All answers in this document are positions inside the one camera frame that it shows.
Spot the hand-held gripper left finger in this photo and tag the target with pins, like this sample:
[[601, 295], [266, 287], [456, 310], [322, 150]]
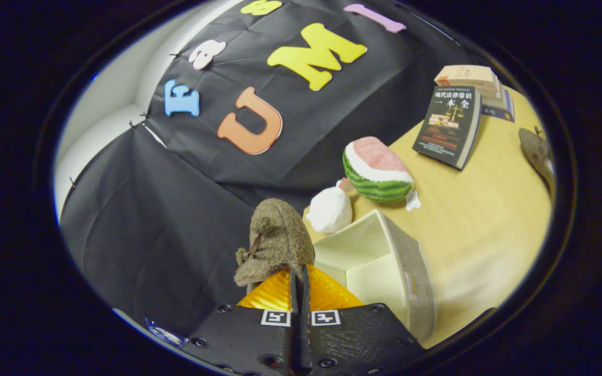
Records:
[[249, 339]]

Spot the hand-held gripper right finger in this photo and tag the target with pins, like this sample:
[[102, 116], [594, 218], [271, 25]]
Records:
[[358, 339]]

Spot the grey fabric storage box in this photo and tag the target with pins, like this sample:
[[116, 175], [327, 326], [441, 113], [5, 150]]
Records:
[[369, 261]]

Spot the brown fuzzy slipper shoe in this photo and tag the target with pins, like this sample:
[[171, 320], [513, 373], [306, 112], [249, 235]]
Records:
[[280, 240], [537, 151]]

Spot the white plush toy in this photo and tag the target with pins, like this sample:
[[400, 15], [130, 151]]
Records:
[[330, 211]]

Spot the black backdrop cloth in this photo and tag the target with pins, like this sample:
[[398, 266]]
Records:
[[186, 209]]

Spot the small white paper tag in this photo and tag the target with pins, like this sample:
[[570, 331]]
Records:
[[412, 201]]

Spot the watermelon slice plush toy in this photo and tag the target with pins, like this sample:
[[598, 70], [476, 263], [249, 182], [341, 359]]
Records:
[[377, 167]]

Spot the black cover book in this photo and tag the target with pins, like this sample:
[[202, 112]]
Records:
[[447, 128]]

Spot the blue cover book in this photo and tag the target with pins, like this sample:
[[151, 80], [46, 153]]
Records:
[[502, 112]]

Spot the white cover book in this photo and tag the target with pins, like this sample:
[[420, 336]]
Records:
[[497, 99]]

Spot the beige cover book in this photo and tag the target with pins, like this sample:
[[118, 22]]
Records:
[[465, 75]]

